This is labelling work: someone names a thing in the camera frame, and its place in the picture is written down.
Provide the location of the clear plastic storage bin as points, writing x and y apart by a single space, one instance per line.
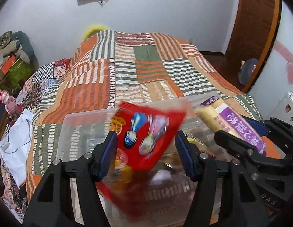
169 191

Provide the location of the wooden door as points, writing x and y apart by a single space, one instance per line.
253 35

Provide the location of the orange box on pile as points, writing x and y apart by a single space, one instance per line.
7 63

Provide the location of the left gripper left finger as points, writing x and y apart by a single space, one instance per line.
67 195

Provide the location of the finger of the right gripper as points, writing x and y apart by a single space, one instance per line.
259 126
245 154

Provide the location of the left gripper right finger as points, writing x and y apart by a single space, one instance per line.
225 194

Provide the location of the wall power outlet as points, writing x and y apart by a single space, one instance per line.
190 40

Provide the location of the yellow headboard arch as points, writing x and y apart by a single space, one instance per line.
92 30

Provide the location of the purple label roll cake pack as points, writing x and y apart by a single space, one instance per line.
217 115

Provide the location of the white cloth on bed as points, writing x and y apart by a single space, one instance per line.
14 148

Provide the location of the green cardboard box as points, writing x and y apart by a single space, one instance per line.
16 77

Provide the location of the checkered patchwork sheet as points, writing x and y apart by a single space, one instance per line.
32 96

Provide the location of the striped patchwork bed quilt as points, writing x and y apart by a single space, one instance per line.
110 67

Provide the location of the white appliance with stickers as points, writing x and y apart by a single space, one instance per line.
284 110

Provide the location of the red cartoon snack bag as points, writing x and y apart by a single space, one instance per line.
143 135

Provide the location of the pink rabbit toy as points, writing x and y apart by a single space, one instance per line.
8 102

